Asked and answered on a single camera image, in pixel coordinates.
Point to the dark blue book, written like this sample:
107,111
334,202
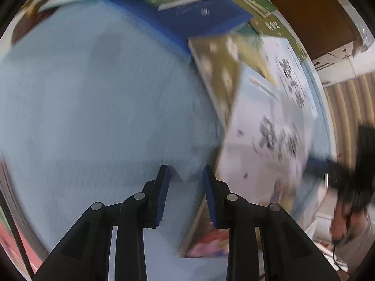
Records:
205,17

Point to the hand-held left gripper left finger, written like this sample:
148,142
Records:
162,193

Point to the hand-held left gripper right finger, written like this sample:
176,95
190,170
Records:
209,193

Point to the brown wooden cabinet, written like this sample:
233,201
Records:
310,11

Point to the person's right hand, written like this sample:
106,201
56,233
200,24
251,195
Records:
339,222

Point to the dark teal insect book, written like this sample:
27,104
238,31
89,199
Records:
275,30

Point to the light blue quilted mat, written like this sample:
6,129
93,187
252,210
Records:
88,93

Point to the white rabbit pond book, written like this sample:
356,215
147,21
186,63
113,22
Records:
263,152

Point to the pink cover book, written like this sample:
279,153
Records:
205,243

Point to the beige striped curtain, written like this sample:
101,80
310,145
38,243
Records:
345,108

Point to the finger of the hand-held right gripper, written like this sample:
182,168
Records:
331,171

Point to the person's right forearm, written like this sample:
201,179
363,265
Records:
360,240

